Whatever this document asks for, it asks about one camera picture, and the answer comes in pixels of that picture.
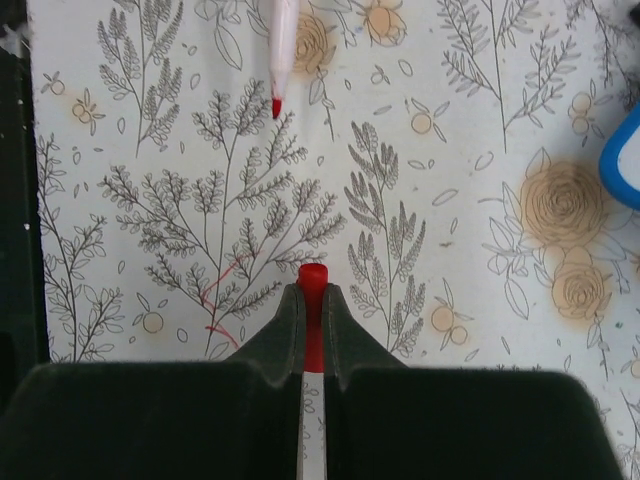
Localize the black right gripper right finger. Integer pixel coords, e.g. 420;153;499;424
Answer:
322;285;622;479

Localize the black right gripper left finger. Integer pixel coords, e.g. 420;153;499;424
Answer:
1;285;305;479

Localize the red marker cap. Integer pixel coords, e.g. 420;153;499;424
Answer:
297;263;328;373

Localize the blue framed whiteboard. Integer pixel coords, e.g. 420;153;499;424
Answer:
599;105;640;210

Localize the red white marker pen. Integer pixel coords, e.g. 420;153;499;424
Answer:
268;0;300;120

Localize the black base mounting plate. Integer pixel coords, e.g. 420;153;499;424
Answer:
1;22;49;408

